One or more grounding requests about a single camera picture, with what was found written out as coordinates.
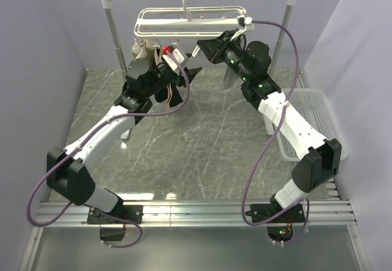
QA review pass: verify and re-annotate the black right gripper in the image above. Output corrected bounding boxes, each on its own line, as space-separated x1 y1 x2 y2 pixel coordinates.
198 31 252 83

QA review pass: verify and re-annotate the white clip hanger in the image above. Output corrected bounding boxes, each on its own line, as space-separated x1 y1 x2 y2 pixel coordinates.
134 0 247 45

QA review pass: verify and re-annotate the black underwear beige waistband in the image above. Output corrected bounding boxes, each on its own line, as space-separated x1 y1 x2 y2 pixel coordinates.
154 46 183 111

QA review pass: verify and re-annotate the khaki underwear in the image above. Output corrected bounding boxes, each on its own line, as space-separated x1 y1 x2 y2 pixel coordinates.
131 39 154 63

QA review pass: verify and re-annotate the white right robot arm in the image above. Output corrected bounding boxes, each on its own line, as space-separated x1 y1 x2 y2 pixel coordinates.
197 31 342 226

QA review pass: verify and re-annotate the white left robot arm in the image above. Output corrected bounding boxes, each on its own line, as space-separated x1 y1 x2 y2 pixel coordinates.
46 59 201 223

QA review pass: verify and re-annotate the grey hanging underwear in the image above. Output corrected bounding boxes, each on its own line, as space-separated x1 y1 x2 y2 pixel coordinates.
222 67 238 90

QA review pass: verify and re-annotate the white plastic basket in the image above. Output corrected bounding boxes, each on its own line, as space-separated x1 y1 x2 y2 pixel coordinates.
290 88 348 160

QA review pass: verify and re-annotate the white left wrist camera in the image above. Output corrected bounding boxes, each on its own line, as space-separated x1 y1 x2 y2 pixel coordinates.
162 46 189 74

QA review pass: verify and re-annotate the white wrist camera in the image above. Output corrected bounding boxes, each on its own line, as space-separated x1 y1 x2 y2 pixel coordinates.
231 15 254 41
162 46 189 74

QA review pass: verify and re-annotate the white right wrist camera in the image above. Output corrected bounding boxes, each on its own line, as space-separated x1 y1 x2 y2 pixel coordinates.
231 15 254 41

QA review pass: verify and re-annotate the aluminium mounting rail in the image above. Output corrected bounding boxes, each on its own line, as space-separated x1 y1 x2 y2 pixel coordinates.
36 199 357 228

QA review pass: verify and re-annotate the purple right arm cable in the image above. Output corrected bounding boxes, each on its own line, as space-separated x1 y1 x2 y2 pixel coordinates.
241 20 310 246

